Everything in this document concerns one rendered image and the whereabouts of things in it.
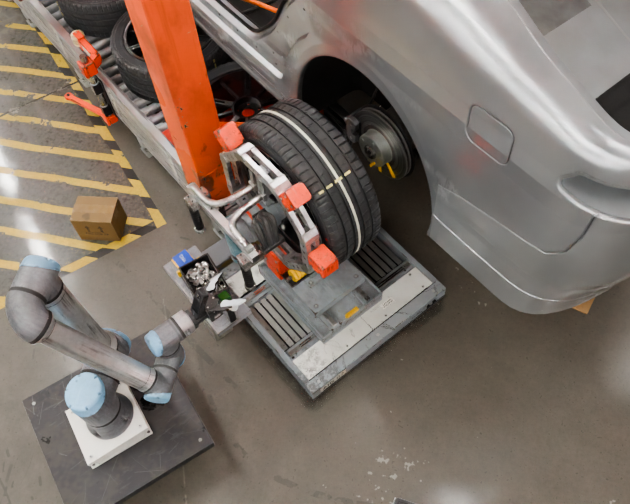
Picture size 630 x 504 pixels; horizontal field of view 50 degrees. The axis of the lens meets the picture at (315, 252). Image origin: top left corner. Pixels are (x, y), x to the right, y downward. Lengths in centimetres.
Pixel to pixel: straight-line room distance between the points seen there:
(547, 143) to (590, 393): 167
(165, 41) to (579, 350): 226
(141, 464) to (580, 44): 248
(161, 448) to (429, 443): 114
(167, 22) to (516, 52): 112
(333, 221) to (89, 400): 110
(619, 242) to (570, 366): 135
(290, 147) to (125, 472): 143
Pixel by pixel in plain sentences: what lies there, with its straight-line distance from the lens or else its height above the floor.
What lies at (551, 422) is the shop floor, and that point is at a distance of 324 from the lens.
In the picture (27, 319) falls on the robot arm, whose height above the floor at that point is 117.
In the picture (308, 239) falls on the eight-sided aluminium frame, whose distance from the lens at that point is 240.
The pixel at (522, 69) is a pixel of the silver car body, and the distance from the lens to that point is 192.
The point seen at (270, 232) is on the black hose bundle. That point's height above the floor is 102.
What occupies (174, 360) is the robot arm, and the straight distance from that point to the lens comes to 253.
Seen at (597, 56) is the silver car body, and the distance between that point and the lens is 317.
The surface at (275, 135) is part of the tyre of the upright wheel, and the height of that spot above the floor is 117.
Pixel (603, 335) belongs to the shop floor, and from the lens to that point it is 348.
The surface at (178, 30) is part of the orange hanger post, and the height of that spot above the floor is 147.
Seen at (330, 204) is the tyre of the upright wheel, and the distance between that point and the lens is 236.
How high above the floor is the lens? 297
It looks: 58 degrees down
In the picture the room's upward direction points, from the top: 6 degrees counter-clockwise
